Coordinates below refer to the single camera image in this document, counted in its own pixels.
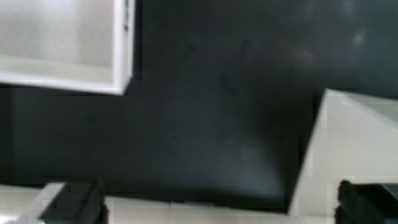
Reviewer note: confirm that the white drawer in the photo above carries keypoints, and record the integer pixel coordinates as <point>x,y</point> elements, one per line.
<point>68,44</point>

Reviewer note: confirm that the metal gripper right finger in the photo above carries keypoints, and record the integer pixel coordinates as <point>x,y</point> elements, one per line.
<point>366,203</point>

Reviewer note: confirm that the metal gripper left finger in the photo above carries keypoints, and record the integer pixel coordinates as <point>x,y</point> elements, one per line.
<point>79,207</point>

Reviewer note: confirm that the white drawer cabinet box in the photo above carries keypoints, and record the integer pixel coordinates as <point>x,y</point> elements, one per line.
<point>352,150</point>

